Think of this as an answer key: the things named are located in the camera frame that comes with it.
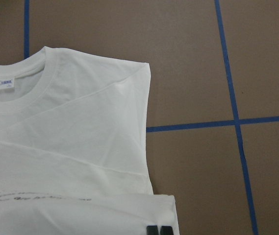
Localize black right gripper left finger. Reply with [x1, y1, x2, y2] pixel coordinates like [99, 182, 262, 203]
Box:
[146, 225, 159, 235]

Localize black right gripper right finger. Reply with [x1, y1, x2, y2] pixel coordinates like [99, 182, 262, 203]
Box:
[160, 226, 174, 235]

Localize white long-sleeve printed shirt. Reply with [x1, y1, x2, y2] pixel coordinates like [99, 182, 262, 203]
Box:
[0, 47, 179, 235]

